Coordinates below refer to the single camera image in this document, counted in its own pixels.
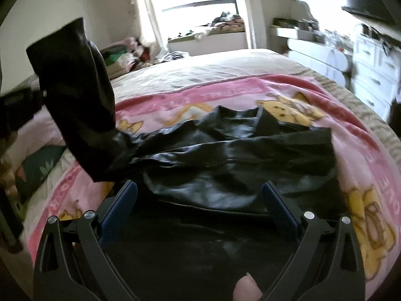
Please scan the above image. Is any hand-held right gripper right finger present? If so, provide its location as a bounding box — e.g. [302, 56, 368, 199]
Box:
[261, 180, 366, 301]

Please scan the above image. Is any white shelf unit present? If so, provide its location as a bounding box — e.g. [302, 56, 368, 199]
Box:
[272, 16, 356, 84]

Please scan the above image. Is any pink printed blanket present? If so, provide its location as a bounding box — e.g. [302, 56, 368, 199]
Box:
[23, 73, 401, 293]

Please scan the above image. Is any pile of colourful clothes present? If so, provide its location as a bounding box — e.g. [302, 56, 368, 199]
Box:
[99, 37, 165, 80]

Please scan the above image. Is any beige bed cover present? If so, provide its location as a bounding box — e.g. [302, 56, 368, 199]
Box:
[110, 48, 400, 167]

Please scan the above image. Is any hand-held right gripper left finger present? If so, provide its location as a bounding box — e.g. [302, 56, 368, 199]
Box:
[33, 180, 139, 301]

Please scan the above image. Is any white curtain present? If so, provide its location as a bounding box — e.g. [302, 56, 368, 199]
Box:
[128, 0, 171, 46]

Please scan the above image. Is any white window bench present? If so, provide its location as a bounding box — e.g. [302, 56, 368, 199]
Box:
[167, 32, 249, 57]

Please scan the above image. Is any white dresser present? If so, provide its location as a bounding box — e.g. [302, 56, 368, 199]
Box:
[350, 23, 401, 124]

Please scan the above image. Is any black leather jacket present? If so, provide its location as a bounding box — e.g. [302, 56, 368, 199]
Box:
[26, 17, 349, 301]

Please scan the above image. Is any pale pink cloth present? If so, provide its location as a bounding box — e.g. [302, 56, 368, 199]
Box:
[17, 110, 67, 152]

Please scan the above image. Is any green leaf print pillow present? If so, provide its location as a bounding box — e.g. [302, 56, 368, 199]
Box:
[21, 145, 68, 196]

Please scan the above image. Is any clutter on window bench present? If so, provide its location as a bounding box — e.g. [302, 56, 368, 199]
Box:
[193, 11, 245, 34]

